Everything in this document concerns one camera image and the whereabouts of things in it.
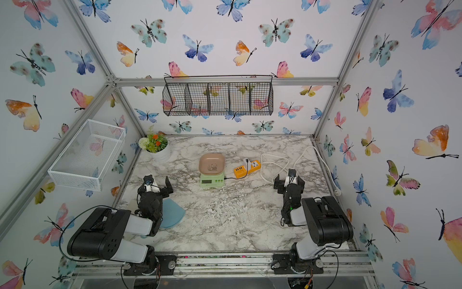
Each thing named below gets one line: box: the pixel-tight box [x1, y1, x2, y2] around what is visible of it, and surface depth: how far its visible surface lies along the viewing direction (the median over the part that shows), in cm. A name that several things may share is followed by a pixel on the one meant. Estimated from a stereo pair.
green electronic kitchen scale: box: [199, 171, 225, 188], surface depth 100 cm
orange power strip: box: [233, 160, 262, 179], surface depth 103 cm
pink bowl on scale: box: [198, 152, 225, 175], surface depth 104 cm
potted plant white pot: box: [138, 124, 171, 164], surface depth 100 cm
